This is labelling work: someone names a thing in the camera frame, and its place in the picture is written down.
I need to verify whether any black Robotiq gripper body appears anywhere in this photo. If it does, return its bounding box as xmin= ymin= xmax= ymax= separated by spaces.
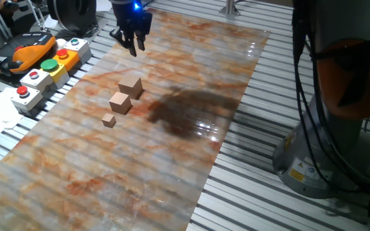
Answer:
xmin=110 ymin=0 xmax=154 ymax=38

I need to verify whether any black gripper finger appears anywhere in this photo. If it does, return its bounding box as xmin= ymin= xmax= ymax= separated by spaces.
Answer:
xmin=135 ymin=31 xmax=146 ymax=51
xmin=109 ymin=27 xmax=138 ymax=58

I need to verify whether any large wooden block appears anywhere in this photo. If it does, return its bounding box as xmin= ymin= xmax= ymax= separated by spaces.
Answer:
xmin=118 ymin=74 xmax=144 ymax=100

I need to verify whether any medium wooden block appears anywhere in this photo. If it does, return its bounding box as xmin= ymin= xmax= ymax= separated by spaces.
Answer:
xmin=109 ymin=91 xmax=133 ymax=116

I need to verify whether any small wooden block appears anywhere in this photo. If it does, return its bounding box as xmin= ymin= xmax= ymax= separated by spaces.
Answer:
xmin=101 ymin=113 xmax=117 ymax=128

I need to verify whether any white box teal button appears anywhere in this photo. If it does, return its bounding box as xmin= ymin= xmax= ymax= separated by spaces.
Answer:
xmin=63 ymin=37 xmax=93 ymax=65

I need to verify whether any black round drum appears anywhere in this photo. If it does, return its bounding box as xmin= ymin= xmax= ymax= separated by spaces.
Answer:
xmin=46 ymin=0 xmax=98 ymax=33

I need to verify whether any orange box red button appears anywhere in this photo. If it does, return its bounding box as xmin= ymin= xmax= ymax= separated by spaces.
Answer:
xmin=52 ymin=48 xmax=80 ymax=72

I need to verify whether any yellow box green button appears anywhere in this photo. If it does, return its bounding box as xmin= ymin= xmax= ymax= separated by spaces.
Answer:
xmin=40 ymin=58 xmax=71 ymax=90

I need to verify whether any white box small red button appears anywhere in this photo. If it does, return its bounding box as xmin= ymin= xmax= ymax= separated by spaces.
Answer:
xmin=20 ymin=69 xmax=55 ymax=97

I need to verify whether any orange black teach pendant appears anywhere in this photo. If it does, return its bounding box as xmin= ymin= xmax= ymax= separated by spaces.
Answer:
xmin=0 ymin=31 xmax=57 ymax=77

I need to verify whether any white box red mushroom button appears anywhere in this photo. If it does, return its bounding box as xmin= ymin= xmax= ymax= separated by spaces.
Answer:
xmin=10 ymin=85 xmax=44 ymax=115

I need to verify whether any orange marble pattern mat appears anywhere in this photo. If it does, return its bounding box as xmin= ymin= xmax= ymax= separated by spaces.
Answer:
xmin=0 ymin=8 xmax=271 ymax=231

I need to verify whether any aluminium upright post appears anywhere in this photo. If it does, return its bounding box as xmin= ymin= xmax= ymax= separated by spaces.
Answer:
xmin=218 ymin=0 xmax=241 ymax=17

